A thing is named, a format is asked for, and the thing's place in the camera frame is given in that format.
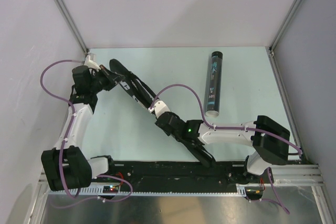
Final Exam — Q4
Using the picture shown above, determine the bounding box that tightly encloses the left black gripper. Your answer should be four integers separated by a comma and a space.
89, 65, 124, 94

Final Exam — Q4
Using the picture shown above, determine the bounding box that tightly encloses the black racket cover bag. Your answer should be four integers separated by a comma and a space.
109, 59, 216, 168

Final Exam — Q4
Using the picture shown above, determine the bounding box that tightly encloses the black shuttlecock tube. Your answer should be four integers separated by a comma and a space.
204, 51, 223, 118

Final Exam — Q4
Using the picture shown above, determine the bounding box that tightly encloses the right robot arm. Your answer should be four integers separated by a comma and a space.
155, 111, 290, 183

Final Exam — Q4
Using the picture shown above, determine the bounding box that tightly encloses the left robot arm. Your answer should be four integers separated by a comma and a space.
41, 65, 124, 191

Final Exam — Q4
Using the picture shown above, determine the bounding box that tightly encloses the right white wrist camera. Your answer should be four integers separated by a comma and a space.
148, 100, 170, 118

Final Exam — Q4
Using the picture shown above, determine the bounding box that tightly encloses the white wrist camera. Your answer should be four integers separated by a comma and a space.
148, 100, 170, 118
83, 53, 101, 71

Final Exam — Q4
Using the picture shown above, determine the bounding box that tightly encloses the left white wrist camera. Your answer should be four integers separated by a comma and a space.
83, 53, 101, 71

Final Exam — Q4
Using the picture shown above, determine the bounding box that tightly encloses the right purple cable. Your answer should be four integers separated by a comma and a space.
154, 84, 302, 155

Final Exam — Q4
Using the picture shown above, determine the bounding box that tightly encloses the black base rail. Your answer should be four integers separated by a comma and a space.
86, 159, 263, 193

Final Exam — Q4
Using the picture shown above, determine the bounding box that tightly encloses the grey slotted cable duct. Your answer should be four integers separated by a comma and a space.
78, 183, 263, 197

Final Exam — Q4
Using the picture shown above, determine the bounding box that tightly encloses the left aluminium frame post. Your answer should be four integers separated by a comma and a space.
54, 0, 89, 55

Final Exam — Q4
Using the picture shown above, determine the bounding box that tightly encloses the aluminium frame post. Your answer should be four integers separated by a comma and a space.
268, 0, 304, 55
54, 0, 89, 55

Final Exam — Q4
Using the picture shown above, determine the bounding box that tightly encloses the right aluminium frame post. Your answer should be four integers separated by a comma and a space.
268, 0, 304, 55

